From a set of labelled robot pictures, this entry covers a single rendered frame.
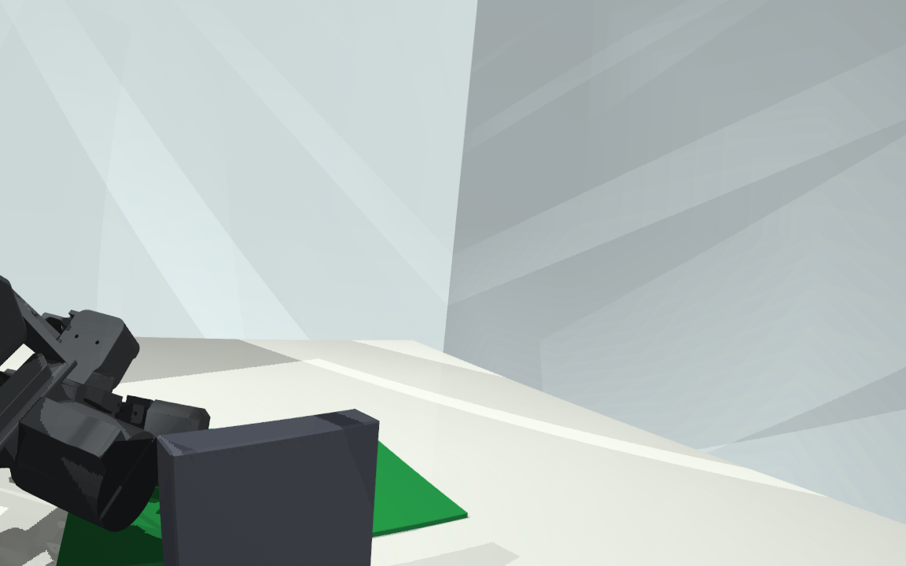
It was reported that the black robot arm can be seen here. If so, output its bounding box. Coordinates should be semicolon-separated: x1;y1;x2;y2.
0;275;159;532

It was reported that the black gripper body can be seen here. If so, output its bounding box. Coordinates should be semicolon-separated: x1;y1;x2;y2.
62;384;211;437

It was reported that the green circuit board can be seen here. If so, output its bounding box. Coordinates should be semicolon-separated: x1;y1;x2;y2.
56;441;468;566

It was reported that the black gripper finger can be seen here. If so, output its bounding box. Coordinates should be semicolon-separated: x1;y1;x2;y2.
126;395;154;410

